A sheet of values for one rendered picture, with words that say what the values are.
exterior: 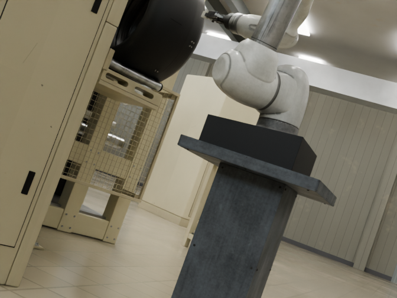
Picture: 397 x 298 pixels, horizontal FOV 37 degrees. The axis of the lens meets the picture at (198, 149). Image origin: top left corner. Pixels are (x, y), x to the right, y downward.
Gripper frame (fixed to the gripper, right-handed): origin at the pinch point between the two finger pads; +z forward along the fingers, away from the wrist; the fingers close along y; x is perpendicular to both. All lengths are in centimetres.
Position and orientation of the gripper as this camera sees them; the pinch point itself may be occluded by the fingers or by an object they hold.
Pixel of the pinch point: (207, 15)
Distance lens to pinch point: 277.3
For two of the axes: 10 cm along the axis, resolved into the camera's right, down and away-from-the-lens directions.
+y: -6.9, -3.0, -6.7
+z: -5.8, -3.2, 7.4
